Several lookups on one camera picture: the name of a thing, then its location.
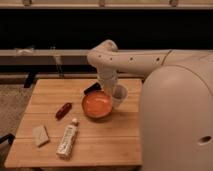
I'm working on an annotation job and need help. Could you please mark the black chair leg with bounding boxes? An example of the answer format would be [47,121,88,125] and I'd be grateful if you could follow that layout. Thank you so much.
[0,133,15,144]

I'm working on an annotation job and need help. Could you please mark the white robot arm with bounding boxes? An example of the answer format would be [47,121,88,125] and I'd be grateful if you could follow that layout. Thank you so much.
[87,40,213,171]

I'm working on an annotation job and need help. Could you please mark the white tube with cap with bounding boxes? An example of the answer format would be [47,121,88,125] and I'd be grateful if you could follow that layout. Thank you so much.
[56,118,79,158]

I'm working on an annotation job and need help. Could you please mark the pale green sponge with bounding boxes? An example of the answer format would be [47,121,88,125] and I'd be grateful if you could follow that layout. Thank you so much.
[33,125,50,147]

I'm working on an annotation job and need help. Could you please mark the small black object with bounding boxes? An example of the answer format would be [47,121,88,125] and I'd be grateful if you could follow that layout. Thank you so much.
[84,82,101,95]

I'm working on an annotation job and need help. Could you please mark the orange ceramic bowl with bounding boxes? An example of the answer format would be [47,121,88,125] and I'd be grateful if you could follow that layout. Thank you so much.
[82,91,112,119]

